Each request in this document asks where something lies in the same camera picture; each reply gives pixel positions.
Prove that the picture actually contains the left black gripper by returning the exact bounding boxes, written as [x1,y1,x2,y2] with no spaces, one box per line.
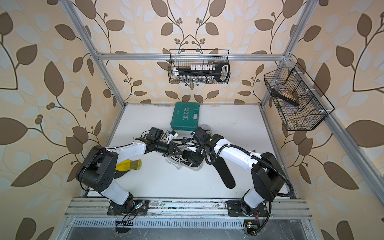
[153,141,184,156]

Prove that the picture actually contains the back wire basket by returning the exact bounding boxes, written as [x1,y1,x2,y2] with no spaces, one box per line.
[168,48,231,85]

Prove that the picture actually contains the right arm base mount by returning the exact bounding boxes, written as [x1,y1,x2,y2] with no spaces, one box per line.
[226,200,268,217]

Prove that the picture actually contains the black socket set holder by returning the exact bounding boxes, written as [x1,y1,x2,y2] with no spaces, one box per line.
[169,62,231,84]

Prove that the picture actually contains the aluminium front rail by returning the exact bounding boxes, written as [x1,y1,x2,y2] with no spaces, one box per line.
[64,198,313,230]

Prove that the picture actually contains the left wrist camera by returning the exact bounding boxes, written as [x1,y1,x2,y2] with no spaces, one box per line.
[167,130,178,139]

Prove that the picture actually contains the aluminium frame back bar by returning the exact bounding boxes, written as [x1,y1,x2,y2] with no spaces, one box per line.
[95,52,286,62]

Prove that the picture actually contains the green plastic tool case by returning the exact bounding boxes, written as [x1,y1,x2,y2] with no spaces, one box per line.
[171,102,200,132]

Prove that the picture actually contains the wire basket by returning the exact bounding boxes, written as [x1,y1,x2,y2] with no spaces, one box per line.
[264,63,335,131]
[168,48,231,85]

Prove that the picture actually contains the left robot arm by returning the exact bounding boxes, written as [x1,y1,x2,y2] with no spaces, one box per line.
[76,127,183,206]

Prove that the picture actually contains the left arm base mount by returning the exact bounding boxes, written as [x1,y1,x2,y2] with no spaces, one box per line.
[107,199,150,216]

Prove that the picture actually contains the right black insole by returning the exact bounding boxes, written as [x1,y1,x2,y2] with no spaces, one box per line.
[213,157,236,189]

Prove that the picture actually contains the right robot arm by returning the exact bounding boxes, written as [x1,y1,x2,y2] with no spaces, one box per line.
[182,127,287,216]

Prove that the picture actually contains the yellow tape on arm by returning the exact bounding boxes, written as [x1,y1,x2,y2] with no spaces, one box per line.
[116,160,142,172]

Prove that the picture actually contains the right wire basket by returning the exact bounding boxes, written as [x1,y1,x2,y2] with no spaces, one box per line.
[264,63,335,131]

